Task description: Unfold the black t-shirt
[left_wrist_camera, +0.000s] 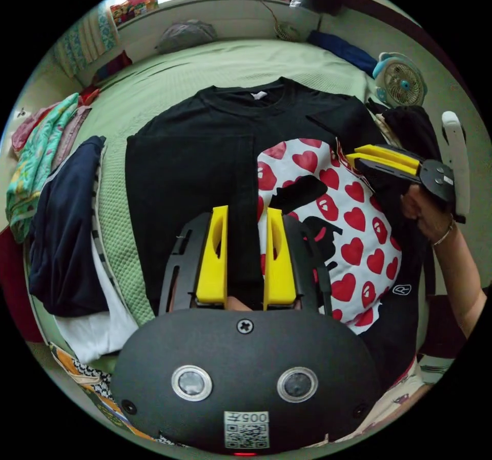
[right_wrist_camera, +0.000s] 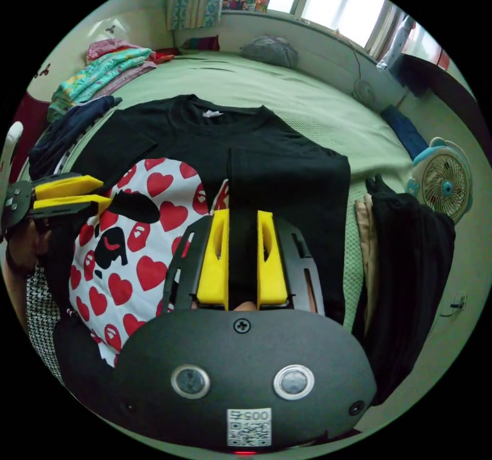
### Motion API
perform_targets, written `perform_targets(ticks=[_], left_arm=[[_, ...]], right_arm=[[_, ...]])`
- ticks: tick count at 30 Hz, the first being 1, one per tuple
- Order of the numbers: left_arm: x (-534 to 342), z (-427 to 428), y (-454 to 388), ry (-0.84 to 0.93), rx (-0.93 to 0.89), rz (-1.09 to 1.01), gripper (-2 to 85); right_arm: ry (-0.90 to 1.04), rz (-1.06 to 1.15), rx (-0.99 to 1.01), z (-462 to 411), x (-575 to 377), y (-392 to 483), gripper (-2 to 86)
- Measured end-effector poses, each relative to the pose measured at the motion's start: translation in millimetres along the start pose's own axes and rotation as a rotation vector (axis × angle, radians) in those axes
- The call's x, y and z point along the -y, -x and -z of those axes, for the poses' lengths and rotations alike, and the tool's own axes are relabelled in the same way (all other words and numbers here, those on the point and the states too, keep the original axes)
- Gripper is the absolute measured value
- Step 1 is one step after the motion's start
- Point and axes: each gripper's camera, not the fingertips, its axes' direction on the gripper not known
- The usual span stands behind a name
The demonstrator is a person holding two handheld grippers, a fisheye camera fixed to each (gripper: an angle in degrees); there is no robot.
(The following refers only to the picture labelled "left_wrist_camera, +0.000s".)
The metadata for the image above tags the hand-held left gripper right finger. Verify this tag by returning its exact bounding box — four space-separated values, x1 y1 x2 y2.
263 207 298 311

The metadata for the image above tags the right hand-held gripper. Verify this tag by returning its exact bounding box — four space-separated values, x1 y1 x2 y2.
345 144 458 205

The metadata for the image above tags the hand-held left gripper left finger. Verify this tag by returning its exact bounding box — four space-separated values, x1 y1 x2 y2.
195 205 229 308

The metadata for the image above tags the black t-shirt with heart print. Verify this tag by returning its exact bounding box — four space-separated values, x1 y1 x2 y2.
125 76 437 391

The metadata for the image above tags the person's right forearm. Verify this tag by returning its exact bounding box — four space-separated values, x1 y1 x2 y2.
429 219 489 338

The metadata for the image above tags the person's right hand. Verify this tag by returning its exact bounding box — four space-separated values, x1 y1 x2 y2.
399 183 457 246

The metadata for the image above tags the pile of dark clothes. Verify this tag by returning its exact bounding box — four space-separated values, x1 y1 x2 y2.
367 100 443 154

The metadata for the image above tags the white and blue desk fan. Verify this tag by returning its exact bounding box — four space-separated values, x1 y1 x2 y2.
372 52 428 108

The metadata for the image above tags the blue rolled blanket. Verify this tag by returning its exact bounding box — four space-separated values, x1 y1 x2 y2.
306 30 380 78

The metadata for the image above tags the pile of navy and white clothes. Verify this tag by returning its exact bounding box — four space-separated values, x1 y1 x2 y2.
27 135 140 365

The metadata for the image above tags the small round fan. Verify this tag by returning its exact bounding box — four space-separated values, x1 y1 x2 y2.
273 21 302 42

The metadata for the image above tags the bed with green mat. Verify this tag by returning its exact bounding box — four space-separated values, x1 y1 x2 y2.
23 38 462 449

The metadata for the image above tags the pile of floral pastel clothes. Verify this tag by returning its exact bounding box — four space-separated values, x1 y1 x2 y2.
6 92 93 244

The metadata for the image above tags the dark red cloth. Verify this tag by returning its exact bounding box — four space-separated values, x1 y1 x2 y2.
91 50 134 85

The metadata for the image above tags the grey cushion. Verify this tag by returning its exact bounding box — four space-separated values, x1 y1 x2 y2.
155 19 218 54

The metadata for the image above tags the patterned curtain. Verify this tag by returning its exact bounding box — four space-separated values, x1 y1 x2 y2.
53 6 120 79

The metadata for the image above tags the colourful printed bag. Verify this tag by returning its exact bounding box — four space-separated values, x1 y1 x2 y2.
109 0 159 27

